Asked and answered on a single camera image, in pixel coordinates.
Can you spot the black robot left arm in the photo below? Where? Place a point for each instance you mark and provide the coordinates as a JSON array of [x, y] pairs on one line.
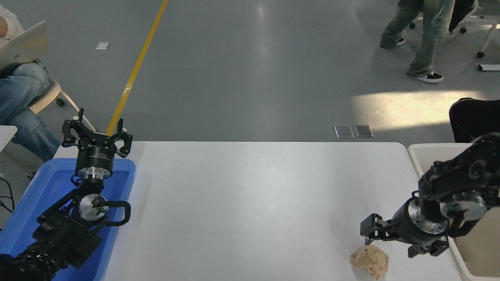
[[62, 234]]

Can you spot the seated person with laptop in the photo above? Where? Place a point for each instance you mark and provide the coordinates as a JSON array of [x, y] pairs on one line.
[[19, 97]]

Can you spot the large pale plastic bin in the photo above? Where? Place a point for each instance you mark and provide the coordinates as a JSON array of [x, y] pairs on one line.
[[476, 253]]

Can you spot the walking person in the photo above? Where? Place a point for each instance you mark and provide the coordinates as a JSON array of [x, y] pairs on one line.
[[427, 39]]

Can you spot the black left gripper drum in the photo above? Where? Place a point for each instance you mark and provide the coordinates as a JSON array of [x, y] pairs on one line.
[[95, 154]]

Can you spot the blue plastic tray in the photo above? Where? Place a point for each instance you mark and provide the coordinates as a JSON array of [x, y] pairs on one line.
[[47, 183]]

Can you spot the small white side table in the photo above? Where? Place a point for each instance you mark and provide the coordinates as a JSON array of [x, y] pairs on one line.
[[6, 136]]

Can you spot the white wheeled office chair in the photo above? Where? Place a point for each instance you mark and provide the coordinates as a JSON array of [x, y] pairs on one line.
[[486, 21]]

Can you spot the silver laptop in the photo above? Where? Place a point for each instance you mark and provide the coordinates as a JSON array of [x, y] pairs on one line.
[[23, 45]]

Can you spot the black coat with fur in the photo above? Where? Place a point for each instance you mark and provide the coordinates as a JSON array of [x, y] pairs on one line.
[[461, 13]]

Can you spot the tan paper ball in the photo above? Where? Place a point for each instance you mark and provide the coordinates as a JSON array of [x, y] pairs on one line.
[[370, 260]]

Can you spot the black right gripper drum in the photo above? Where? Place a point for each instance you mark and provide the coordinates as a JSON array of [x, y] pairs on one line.
[[402, 227]]

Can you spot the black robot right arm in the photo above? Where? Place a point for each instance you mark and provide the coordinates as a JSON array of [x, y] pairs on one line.
[[457, 175]]

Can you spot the metal floor outlet plate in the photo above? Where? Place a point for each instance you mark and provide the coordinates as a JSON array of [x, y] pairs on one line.
[[364, 132], [344, 132]]

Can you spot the beige chair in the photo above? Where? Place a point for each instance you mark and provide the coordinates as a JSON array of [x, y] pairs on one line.
[[49, 93]]

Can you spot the white floor bar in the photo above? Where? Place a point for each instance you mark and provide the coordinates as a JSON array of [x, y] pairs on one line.
[[489, 67]]

